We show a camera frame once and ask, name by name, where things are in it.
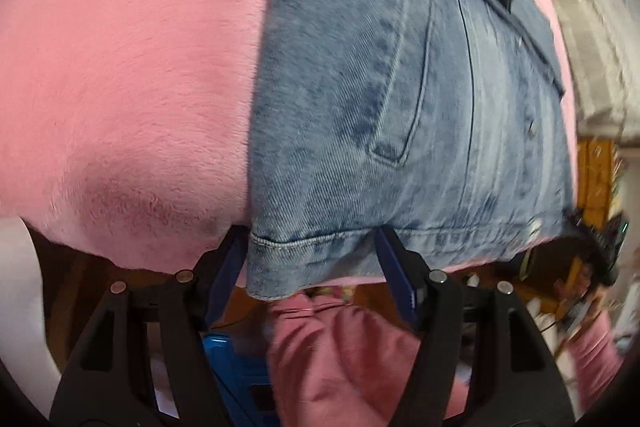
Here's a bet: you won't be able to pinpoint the wooden drawer cabinet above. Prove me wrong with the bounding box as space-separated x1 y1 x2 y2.
575 139 626 212

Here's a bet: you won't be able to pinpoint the blue denim jacket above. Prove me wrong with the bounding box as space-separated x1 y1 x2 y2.
245 0 576 303

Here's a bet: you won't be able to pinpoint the pink plush bed blanket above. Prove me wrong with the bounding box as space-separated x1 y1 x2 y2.
0 0 581 288

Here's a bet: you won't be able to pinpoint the beige lace covered furniture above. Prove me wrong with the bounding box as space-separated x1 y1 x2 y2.
517 0 636 142

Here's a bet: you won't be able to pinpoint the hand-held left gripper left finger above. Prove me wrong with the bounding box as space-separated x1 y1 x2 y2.
47 229 248 427

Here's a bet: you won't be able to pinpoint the blue plastic crate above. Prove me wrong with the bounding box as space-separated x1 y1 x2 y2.
200 332 281 427

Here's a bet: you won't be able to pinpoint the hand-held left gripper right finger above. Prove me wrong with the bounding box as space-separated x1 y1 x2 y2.
377 227 576 427

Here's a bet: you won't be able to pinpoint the person's pink pajama legs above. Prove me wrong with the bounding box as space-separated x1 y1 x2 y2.
265 292 471 427

